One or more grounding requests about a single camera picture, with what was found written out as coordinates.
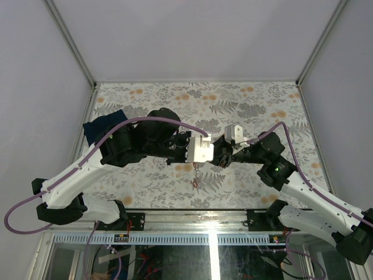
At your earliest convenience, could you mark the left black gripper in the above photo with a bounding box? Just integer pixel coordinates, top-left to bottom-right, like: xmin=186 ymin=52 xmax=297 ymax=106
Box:
xmin=147 ymin=130 xmax=200 ymax=165

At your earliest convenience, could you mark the red handled metal keyring holder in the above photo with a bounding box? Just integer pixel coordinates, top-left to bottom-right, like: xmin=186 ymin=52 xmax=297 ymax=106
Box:
xmin=191 ymin=162 xmax=201 ymax=194

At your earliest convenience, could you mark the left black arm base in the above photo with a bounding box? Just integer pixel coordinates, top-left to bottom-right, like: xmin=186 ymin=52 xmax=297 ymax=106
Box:
xmin=117 ymin=212 xmax=146 ymax=233

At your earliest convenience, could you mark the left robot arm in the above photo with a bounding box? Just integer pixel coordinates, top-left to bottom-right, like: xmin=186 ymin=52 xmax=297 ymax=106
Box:
xmin=31 ymin=108 xmax=192 ymax=230

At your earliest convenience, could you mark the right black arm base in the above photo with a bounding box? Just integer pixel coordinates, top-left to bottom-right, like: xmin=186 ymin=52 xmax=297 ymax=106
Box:
xmin=247 ymin=209 xmax=285 ymax=232

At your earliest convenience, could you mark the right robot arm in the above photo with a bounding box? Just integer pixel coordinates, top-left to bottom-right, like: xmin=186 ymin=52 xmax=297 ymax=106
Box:
xmin=212 ymin=132 xmax=372 ymax=265

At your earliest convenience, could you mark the dark blue folded cloth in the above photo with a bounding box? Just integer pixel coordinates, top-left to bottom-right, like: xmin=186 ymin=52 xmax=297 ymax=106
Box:
xmin=83 ymin=110 xmax=128 ymax=146

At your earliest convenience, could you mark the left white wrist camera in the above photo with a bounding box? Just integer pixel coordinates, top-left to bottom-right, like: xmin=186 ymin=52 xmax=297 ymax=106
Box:
xmin=186 ymin=134 xmax=214 ymax=163

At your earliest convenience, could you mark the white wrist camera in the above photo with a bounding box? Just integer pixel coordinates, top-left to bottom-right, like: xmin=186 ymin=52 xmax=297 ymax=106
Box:
xmin=224 ymin=125 xmax=249 ymax=146
xmin=186 ymin=134 xmax=214 ymax=163

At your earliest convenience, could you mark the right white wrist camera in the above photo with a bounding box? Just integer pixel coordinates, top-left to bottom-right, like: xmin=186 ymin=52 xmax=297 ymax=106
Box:
xmin=224 ymin=125 xmax=249 ymax=146

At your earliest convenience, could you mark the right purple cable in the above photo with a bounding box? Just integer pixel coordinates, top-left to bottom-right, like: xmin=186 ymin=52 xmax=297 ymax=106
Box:
xmin=246 ymin=121 xmax=373 ymax=228

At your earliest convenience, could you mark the aluminium front rail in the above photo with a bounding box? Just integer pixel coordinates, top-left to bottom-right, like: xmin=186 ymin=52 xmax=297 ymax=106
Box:
xmin=43 ymin=208 xmax=357 ymax=234

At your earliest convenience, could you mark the slotted white cable duct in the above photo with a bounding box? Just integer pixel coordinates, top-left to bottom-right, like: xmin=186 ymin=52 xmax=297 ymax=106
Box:
xmin=54 ymin=233 xmax=270 ymax=246

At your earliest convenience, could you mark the left aluminium corner post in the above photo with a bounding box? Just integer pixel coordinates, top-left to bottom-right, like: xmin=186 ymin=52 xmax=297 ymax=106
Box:
xmin=42 ymin=0 xmax=97 ymax=88

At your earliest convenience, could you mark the aluminium corner post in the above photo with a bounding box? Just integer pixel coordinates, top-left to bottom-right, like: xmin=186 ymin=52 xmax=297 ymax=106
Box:
xmin=295 ymin=0 xmax=350 ymax=86
xmin=42 ymin=0 xmax=97 ymax=88

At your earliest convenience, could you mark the right aluminium corner post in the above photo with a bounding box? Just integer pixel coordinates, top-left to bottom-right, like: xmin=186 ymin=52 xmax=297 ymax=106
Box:
xmin=295 ymin=0 xmax=350 ymax=86

